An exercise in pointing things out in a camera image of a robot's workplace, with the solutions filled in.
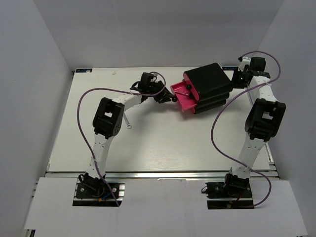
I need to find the black drawer cabinet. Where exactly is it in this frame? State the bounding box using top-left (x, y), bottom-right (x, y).
top-left (184, 63), bottom-right (233, 114)

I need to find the silver combination wrench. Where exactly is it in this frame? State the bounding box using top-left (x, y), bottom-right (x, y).
top-left (123, 113), bottom-right (132, 129)

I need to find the blue corner label left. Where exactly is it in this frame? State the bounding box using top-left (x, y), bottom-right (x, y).
top-left (75, 68), bottom-right (92, 73)

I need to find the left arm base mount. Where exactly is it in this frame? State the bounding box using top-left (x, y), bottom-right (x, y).
top-left (72, 181), bottom-right (125, 207)

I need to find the blue corner label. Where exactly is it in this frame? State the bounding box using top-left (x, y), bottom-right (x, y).
top-left (75, 68), bottom-right (92, 73)
top-left (222, 66), bottom-right (238, 71)

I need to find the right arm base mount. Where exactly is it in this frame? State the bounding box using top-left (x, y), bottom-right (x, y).
top-left (201, 182), bottom-right (254, 210)

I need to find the pink drawer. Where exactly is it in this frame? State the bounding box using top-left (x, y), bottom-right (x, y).
top-left (183, 73), bottom-right (199, 101)
top-left (170, 81), bottom-right (197, 113)

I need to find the large green-handled screwdriver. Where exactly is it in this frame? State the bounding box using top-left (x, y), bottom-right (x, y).
top-left (174, 90), bottom-right (195, 99)

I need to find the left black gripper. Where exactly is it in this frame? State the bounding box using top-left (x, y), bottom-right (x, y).
top-left (147, 80), bottom-right (175, 104)

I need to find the blue corner label right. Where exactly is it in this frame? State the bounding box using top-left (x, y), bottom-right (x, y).
top-left (222, 66), bottom-right (238, 71)

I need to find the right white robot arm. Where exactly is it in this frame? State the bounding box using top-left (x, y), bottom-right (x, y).
top-left (223, 56), bottom-right (286, 197)

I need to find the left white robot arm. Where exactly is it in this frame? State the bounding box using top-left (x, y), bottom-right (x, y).
top-left (77, 72), bottom-right (177, 197)

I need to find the pink top drawer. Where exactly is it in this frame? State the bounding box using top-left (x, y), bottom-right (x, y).
top-left (183, 73), bottom-right (199, 101)

